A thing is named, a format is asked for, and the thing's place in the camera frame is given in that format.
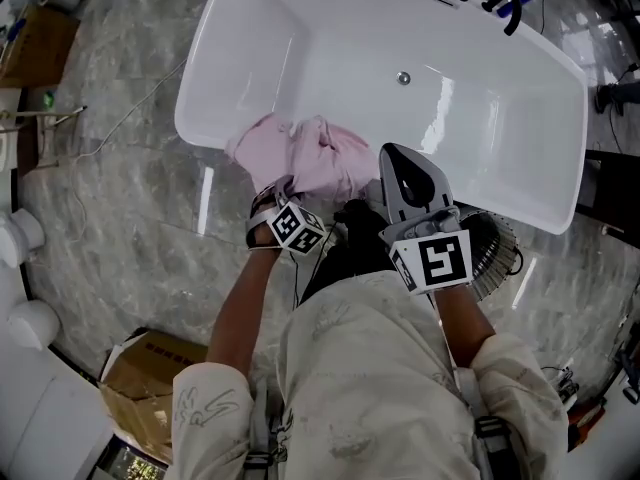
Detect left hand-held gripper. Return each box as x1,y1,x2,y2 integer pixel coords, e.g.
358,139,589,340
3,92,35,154
245,174,327,258

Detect open cardboard box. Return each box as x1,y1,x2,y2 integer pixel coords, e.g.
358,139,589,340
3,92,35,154
98,328,210,465

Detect white rounded ceramic fixture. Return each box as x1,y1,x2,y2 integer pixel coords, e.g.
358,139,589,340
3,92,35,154
5,298,62,353

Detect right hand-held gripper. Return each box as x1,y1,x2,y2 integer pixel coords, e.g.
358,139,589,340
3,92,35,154
377,142,474,297

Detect dark wooden cabinet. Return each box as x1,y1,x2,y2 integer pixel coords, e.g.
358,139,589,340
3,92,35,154
573,148,640,237

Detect pink cloth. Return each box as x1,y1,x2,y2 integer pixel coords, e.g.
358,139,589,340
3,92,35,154
224,113,381,204

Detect white ceramic toilet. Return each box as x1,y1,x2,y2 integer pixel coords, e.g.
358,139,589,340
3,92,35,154
0,206,47,270

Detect person's right forearm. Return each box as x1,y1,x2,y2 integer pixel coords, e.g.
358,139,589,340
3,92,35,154
433,283,497,370

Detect brown cardboard sheet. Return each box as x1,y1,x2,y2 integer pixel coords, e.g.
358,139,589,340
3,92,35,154
0,5,82,90

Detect white bathtub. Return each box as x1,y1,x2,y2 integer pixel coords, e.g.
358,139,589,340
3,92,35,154
173,0,589,237

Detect grey harness strap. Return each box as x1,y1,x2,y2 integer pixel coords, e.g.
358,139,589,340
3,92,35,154
457,367,521,480
242,375,284,480

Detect person's white printed shirt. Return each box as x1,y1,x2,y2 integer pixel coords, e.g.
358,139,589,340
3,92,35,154
171,266,570,480

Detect blue handle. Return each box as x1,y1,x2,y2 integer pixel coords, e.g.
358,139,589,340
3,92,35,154
496,0,532,19

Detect person's black trousers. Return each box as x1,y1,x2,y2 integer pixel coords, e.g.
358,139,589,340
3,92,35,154
298,198,399,305

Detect person's left forearm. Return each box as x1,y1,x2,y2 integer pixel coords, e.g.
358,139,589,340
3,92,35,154
205,237,284,384

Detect white floor cable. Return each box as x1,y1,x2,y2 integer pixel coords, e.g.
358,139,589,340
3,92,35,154
68,56,189,243

